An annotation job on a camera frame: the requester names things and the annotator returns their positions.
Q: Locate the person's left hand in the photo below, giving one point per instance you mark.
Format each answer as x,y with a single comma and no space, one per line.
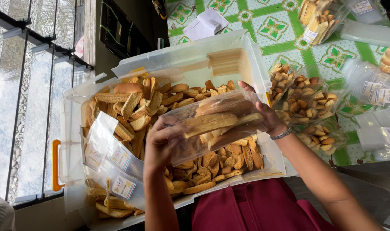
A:
158,147

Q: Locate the person's right hand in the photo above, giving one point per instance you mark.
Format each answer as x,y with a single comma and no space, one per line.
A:
273,123

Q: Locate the person's right fingers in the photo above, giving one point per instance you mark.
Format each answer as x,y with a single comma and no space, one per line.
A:
247,86

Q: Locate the person's left fingers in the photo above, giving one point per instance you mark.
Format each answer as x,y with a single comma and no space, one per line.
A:
167,123

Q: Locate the heap of toasted bread rusks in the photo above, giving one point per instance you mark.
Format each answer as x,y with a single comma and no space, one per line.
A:
140,106

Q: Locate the empty clear labelled bag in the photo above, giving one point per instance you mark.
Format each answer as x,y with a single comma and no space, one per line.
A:
123,157
121,187
94,150

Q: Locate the green floral tablecloth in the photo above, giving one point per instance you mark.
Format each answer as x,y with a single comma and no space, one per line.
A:
275,35

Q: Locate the large clear plastic container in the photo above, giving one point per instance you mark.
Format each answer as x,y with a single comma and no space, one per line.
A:
188,61

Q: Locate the white folded paper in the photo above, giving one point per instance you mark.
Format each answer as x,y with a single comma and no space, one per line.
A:
205,25

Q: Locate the dark wooden cabinet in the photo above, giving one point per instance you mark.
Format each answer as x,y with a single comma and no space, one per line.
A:
131,29

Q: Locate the orange container latch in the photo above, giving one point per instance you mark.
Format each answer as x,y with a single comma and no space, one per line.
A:
55,166

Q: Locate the maroon garment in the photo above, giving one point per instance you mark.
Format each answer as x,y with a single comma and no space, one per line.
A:
256,208

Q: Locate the pile of empty clear bags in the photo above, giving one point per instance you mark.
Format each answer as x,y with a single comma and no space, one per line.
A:
379,134
371,86
369,32

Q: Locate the glass louvre window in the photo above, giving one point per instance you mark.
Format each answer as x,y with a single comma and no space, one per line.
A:
31,96

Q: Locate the white plastic sack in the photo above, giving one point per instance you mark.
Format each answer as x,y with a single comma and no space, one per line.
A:
1,213

